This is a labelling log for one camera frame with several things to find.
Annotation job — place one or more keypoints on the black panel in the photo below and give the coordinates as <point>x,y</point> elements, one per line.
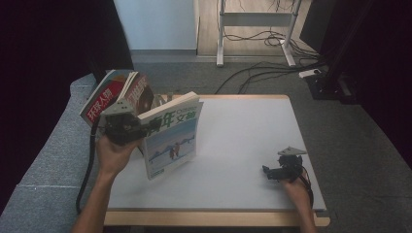
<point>315,22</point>

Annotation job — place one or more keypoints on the person's left hand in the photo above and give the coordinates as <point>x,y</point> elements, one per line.
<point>113,157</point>

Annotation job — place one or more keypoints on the white power strip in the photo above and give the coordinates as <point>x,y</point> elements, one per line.
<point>309,73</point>

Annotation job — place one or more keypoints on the black stand with heavy base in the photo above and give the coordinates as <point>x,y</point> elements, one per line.
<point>327,85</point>

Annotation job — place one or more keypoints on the black stand with base plate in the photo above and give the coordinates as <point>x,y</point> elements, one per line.
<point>97,69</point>

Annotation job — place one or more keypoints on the white book with green title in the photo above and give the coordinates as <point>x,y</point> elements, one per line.
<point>171,145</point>

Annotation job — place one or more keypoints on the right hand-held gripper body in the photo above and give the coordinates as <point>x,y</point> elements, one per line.
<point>291,165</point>

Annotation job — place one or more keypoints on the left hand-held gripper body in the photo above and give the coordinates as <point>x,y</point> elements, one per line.
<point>121,126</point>

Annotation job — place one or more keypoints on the black curtain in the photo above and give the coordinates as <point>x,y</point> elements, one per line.
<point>48,48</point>
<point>388,64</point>

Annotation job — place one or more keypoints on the red tunnel art magazine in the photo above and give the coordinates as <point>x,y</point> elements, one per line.
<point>142,93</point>

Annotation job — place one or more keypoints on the beige expandable book rack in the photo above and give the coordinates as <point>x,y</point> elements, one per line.
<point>160,100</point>

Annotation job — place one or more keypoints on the person's right hand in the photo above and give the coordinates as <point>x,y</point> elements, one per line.
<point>299,194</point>

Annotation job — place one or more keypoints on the white metal desk frame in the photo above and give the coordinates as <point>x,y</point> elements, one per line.
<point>252,18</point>

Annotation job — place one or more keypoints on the portrait magazine with red banner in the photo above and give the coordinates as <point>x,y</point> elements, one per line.
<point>100,100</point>

